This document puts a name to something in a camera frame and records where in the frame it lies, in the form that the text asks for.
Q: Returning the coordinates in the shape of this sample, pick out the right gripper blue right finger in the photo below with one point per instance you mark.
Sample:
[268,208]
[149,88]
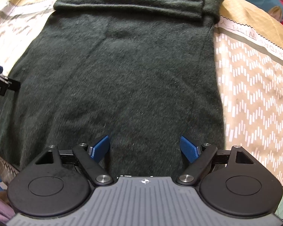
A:
[190,148]

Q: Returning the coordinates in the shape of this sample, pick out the beige patterned bedspread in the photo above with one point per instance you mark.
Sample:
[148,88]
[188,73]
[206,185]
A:
[249,62]

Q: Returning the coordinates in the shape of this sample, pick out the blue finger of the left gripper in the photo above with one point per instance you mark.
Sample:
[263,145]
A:
[7,83]

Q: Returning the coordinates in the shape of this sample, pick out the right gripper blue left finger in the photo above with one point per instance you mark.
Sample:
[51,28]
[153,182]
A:
[99,148]

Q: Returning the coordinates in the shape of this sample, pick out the dark green knit sweater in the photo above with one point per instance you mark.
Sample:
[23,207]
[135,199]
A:
[141,72]

